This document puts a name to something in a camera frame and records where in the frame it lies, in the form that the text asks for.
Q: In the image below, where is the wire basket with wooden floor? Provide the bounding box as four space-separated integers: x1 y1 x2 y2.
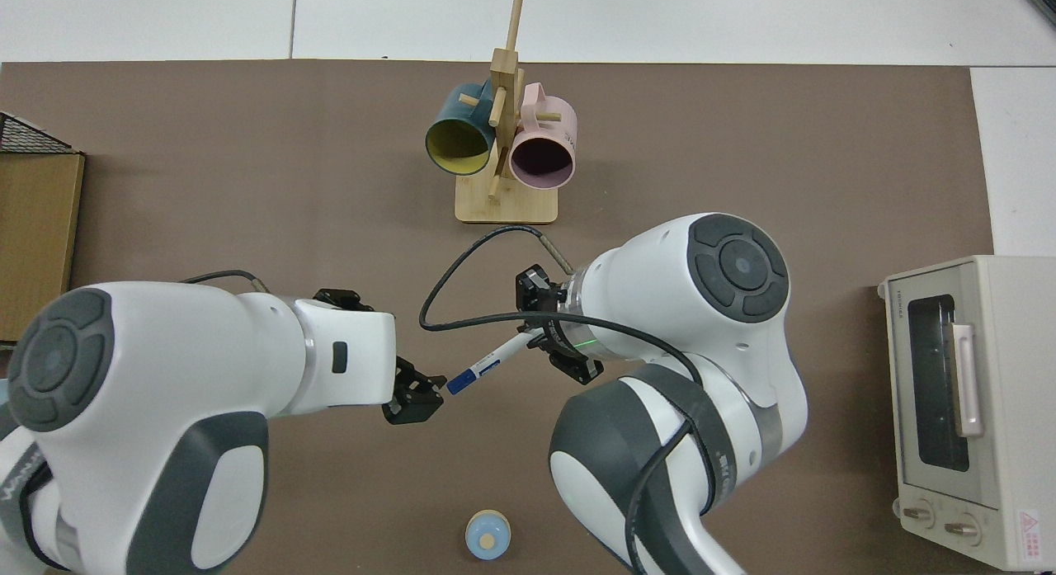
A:
0 111 87 345

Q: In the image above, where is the pale toaster oven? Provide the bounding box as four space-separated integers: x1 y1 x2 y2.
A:
876 255 1056 573

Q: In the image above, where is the wooden cup stand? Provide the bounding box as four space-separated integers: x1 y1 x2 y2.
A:
455 0 559 225

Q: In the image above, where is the pink mug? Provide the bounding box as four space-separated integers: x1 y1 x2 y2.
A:
508 82 578 191

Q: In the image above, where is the brown table cloth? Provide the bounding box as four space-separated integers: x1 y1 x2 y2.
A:
0 59 995 575

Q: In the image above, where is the blue and white marker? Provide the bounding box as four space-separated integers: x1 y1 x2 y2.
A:
445 331 547 395

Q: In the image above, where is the dark teal mug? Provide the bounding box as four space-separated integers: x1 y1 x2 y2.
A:
425 82 497 177

